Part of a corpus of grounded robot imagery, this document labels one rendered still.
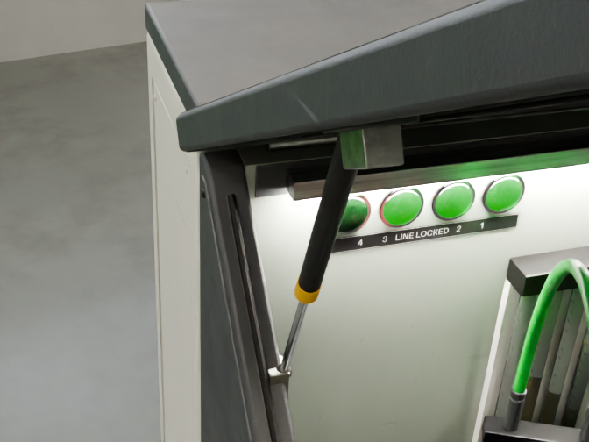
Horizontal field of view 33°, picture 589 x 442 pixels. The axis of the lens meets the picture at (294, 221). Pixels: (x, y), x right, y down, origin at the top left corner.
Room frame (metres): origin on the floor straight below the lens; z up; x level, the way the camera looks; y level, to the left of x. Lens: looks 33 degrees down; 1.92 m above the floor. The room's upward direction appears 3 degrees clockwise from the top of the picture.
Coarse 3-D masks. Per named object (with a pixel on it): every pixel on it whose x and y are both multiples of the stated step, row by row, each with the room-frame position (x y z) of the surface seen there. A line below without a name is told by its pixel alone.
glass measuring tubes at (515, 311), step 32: (544, 256) 0.93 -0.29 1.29; (576, 256) 0.94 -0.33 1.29; (512, 288) 0.92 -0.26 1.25; (576, 288) 0.91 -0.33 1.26; (512, 320) 0.92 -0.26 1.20; (576, 320) 0.92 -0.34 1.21; (512, 352) 0.90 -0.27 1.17; (544, 352) 0.91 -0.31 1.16; (576, 352) 0.95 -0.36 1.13; (512, 384) 0.90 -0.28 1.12; (544, 384) 0.94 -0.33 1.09; (576, 384) 0.94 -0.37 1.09; (480, 416) 0.92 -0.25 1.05; (544, 416) 0.93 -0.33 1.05; (576, 416) 0.94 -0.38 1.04
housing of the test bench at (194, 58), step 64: (192, 0) 1.12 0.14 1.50; (256, 0) 1.14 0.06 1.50; (320, 0) 1.15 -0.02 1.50; (384, 0) 1.16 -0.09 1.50; (448, 0) 1.18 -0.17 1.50; (192, 64) 0.94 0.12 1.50; (256, 64) 0.95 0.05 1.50; (192, 192) 0.87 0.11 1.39; (192, 256) 0.87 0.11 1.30; (192, 320) 0.87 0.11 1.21; (192, 384) 0.88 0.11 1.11
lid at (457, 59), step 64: (512, 0) 0.31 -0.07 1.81; (576, 0) 0.28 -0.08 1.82; (320, 64) 0.48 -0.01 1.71; (384, 64) 0.40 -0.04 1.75; (448, 64) 0.35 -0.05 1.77; (512, 64) 0.30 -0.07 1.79; (576, 64) 0.27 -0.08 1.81; (192, 128) 0.77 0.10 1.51; (256, 128) 0.59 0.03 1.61; (320, 128) 0.48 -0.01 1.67; (384, 128) 0.49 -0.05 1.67
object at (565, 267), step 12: (564, 264) 0.76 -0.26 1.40; (576, 264) 0.74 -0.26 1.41; (552, 276) 0.80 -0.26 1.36; (564, 276) 0.79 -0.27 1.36; (576, 276) 0.72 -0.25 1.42; (588, 276) 0.71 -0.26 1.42; (552, 288) 0.81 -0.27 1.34; (588, 288) 0.69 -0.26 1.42; (540, 300) 0.82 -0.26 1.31; (588, 300) 0.67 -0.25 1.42; (540, 312) 0.83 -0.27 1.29; (588, 312) 0.66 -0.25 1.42; (540, 324) 0.83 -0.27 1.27; (588, 324) 0.65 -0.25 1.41; (528, 336) 0.84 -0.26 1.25; (528, 348) 0.84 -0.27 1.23; (528, 360) 0.84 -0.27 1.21; (516, 372) 0.85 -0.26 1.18; (528, 372) 0.84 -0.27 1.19; (516, 384) 0.84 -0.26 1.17; (516, 396) 0.84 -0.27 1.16
